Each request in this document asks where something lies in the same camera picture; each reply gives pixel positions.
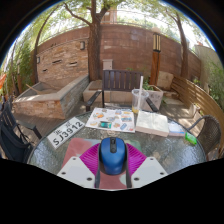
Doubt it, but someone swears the thick white open book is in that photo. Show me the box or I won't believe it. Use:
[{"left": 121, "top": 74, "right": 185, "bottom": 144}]
[{"left": 135, "top": 109, "right": 170, "bottom": 138}]

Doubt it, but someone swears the orange patio umbrella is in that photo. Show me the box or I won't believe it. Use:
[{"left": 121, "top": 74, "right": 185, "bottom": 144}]
[{"left": 0, "top": 73, "right": 8, "bottom": 89}]

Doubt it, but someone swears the white square planter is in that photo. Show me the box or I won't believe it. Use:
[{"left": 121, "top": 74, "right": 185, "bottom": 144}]
[{"left": 143, "top": 84, "right": 164, "bottom": 111}]

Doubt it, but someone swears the blue computer mouse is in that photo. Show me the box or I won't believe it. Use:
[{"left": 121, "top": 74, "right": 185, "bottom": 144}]
[{"left": 98, "top": 136, "right": 128, "bottom": 176}]

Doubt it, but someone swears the dark wooden slatted chair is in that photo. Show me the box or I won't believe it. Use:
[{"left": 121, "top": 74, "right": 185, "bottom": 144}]
[{"left": 84, "top": 69, "right": 160, "bottom": 113}]

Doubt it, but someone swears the low stone block bench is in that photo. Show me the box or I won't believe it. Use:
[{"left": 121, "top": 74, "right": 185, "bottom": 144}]
[{"left": 82, "top": 79, "right": 134, "bottom": 104}]

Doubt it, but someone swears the slim straight tree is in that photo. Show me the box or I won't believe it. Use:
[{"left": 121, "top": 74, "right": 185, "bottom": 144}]
[{"left": 166, "top": 9, "right": 190, "bottom": 79}]

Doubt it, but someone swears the beige stone slab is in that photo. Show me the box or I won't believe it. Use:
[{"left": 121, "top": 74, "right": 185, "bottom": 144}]
[{"left": 156, "top": 70, "right": 175, "bottom": 90}]

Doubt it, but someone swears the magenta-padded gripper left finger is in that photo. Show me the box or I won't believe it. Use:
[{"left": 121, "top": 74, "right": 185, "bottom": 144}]
[{"left": 57, "top": 143, "right": 103, "bottom": 189}]

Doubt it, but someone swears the colourful sticker sheet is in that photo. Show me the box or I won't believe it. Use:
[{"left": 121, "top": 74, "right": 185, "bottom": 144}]
[{"left": 85, "top": 107, "right": 136, "bottom": 134}]

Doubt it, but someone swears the clear plastic cup with straw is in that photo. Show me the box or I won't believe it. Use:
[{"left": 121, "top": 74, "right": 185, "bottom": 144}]
[{"left": 131, "top": 75, "right": 150, "bottom": 115}]

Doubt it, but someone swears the green wet wipes pack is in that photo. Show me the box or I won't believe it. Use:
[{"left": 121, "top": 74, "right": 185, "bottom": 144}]
[{"left": 184, "top": 131, "right": 198, "bottom": 146}]

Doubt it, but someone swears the thick forked tree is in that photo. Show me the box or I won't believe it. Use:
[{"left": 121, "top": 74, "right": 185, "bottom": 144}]
[{"left": 63, "top": 0, "right": 114, "bottom": 82}]

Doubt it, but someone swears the black backpack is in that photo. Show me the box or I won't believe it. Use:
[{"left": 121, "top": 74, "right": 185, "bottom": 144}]
[{"left": 0, "top": 119, "right": 27, "bottom": 163}]

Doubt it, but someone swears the thin curved tree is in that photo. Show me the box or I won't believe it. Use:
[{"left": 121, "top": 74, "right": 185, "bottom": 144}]
[{"left": 32, "top": 6, "right": 63, "bottom": 84}]

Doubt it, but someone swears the white wall box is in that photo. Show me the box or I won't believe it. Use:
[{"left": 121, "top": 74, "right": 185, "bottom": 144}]
[{"left": 102, "top": 58, "right": 114, "bottom": 71}]

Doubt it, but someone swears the small white blue booklet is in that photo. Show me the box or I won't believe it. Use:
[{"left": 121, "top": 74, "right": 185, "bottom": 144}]
[{"left": 167, "top": 121, "right": 186, "bottom": 138}]

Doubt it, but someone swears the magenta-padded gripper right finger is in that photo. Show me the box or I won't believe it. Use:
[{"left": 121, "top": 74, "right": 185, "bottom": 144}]
[{"left": 124, "top": 143, "right": 169, "bottom": 189}]

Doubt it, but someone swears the curved wooden slatted bench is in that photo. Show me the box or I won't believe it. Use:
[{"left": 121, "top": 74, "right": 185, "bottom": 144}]
[{"left": 170, "top": 75, "right": 224, "bottom": 148}]

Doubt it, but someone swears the tall wooden lamp post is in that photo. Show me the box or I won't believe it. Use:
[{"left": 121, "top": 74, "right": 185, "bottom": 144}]
[{"left": 149, "top": 32, "right": 162, "bottom": 86}]

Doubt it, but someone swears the black metal armchair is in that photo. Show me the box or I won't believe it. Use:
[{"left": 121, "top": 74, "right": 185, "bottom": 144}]
[{"left": 0, "top": 96, "right": 43, "bottom": 163}]

